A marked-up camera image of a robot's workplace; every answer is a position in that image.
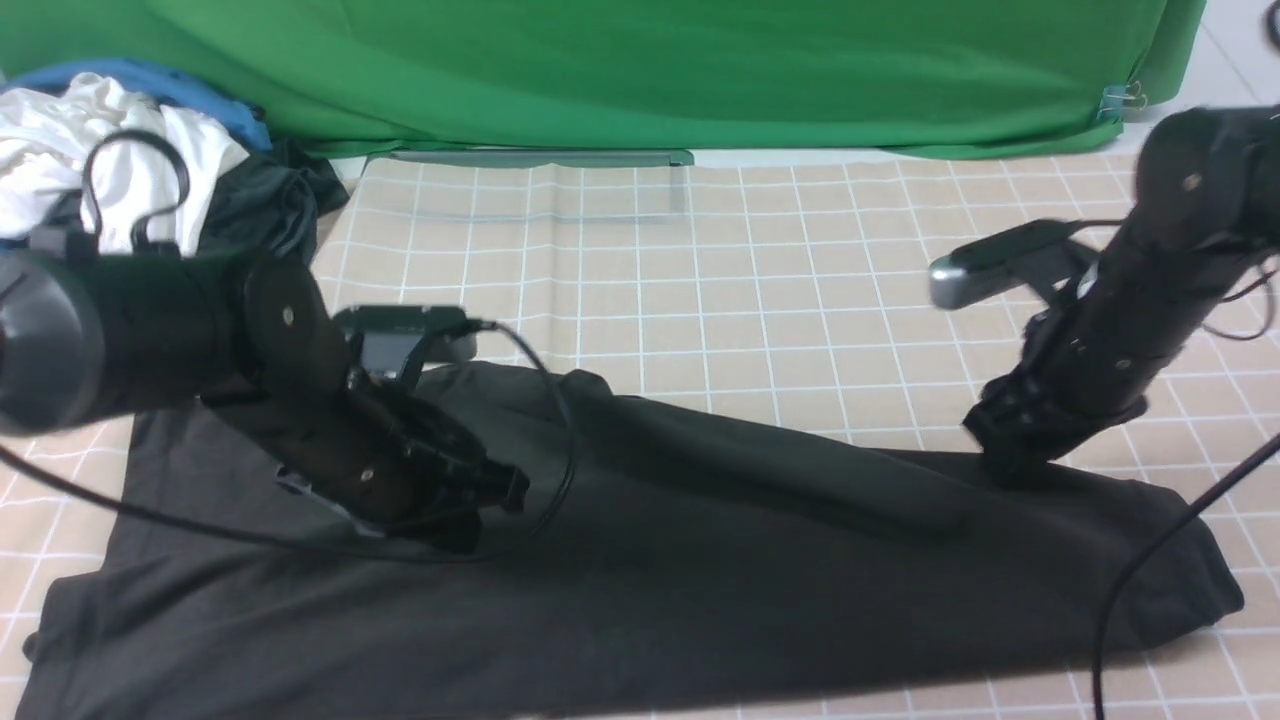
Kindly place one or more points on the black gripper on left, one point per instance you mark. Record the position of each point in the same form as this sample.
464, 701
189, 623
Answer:
393, 465

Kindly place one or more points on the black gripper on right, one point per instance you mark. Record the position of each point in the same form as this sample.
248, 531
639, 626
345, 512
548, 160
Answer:
1052, 403

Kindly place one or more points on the dark gray long-sleeve top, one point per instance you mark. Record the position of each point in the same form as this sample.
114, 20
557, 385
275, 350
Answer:
698, 560

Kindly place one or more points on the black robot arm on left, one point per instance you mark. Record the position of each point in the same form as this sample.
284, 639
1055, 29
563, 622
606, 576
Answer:
99, 337

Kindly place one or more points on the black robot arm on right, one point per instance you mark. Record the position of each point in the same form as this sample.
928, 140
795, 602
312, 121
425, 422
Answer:
1205, 212

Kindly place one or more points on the checkered beige tablecloth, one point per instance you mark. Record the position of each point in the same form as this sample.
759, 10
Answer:
794, 294

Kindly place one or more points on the dark teal crumpled garment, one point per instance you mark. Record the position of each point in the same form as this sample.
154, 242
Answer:
273, 200

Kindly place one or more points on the green metal base bar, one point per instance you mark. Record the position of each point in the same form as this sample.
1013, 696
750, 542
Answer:
533, 158

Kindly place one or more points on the blue binder clip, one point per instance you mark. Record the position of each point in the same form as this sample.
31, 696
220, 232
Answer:
1118, 100

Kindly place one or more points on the green backdrop cloth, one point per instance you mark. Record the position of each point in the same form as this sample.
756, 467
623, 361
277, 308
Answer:
955, 80

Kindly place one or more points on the blue crumpled garment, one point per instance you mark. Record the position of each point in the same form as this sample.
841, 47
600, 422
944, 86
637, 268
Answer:
243, 120

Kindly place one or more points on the white crumpled garment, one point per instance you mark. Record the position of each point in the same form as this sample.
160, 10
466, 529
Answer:
45, 139

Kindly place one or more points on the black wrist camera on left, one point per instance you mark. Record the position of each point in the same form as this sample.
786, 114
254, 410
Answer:
399, 342

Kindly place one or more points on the silver wrist camera on right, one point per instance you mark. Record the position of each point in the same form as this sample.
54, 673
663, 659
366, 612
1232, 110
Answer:
1039, 255

